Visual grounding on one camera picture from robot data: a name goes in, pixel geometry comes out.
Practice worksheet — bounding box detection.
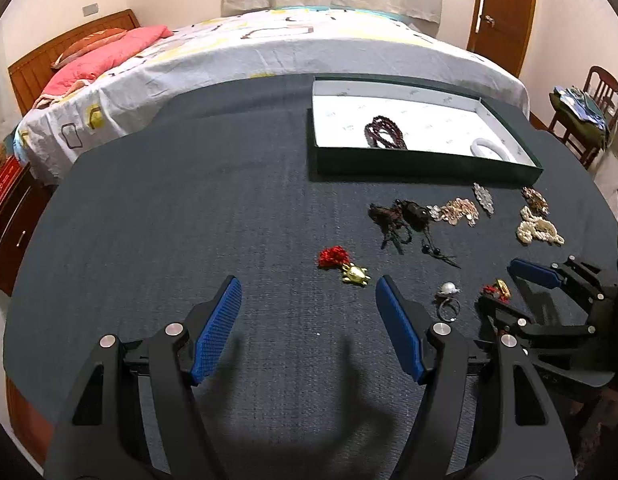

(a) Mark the wooden headboard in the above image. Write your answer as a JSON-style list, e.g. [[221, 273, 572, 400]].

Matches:
[[8, 9, 141, 116]]

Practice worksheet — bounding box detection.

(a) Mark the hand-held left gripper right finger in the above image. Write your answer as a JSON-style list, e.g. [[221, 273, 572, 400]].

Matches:
[[375, 274, 575, 480]]

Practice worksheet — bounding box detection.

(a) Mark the orange brown pillow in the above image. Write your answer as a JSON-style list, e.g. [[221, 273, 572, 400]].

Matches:
[[51, 28, 127, 69]]

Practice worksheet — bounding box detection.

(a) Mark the silver pearl ring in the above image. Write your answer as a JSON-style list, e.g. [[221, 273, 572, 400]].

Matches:
[[435, 282, 462, 322]]

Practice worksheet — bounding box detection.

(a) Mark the brown gold chain bracelet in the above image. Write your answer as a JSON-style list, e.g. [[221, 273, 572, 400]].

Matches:
[[520, 186, 550, 216]]

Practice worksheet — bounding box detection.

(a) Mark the black cord necklace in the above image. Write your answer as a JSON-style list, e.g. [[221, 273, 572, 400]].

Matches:
[[368, 199, 461, 268]]

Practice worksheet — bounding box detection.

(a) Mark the bed with patterned sheet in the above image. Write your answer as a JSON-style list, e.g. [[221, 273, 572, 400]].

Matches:
[[14, 5, 531, 186]]

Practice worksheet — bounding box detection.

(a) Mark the pile of clothes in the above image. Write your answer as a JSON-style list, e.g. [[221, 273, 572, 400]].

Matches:
[[554, 85, 615, 151]]

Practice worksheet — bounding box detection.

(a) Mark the gold turtle pendant red tassel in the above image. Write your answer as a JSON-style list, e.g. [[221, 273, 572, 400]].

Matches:
[[318, 246, 372, 287]]

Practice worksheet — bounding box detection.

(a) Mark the red box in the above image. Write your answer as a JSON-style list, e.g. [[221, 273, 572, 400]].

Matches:
[[0, 157, 22, 201]]

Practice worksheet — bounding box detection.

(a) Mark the white pearl necklace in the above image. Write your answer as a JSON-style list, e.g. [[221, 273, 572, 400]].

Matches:
[[516, 205, 566, 247]]

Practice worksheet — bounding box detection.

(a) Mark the white jade bangle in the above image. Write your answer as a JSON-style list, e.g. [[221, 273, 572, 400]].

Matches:
[[470, 137, 510, 162]]

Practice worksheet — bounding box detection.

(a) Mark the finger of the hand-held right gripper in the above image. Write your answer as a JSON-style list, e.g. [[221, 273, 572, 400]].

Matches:
[[478, 295, 597, 347], [508, 255, 615, 311]]

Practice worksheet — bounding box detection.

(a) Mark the green tray with white lining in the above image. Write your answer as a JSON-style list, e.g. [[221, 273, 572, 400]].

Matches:
[[307, 76, 545, 186]]

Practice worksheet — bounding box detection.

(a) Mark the dark red bead bracelet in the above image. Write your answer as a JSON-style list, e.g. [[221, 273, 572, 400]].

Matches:
[[364, 115, 409, 151]]

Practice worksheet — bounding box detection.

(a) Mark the wooden chair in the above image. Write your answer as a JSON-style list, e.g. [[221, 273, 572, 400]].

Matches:
[[546, 66, 618, 170]]

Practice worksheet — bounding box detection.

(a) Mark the red and gold pendant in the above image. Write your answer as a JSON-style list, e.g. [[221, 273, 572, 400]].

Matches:
[[482, 277, 511, 303]]

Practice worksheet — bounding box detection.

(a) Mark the white desk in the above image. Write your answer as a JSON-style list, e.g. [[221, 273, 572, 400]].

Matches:
[[594, 115, 618, 206]]

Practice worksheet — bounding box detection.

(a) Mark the silver brooch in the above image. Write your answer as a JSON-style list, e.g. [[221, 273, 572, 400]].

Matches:
[[472, 182, 496, 217]]

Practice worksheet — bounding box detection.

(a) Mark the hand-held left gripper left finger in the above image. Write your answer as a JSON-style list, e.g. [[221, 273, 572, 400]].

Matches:
[[44, 275, 242, 480]]

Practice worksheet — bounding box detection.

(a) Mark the dark wooden nightstand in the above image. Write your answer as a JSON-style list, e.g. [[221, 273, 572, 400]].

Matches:
[[0, 160, 57, 297]]

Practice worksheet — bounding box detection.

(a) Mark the pink pillow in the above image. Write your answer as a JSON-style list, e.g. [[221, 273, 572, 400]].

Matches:
[[33, 25, 175, 108]]

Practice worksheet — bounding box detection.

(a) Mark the wooden door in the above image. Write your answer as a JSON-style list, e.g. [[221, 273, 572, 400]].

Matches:
[[466, 0, 540, 78]]

